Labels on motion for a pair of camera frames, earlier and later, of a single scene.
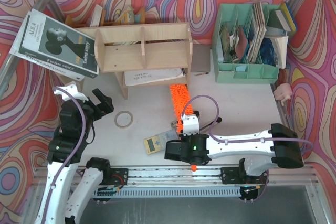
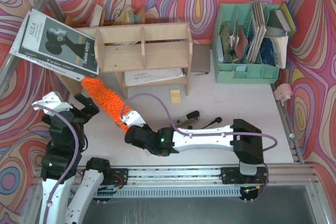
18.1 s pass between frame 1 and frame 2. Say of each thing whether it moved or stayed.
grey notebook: stayed
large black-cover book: stayed
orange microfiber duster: moved
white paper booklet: stayed
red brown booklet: stayed
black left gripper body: moved
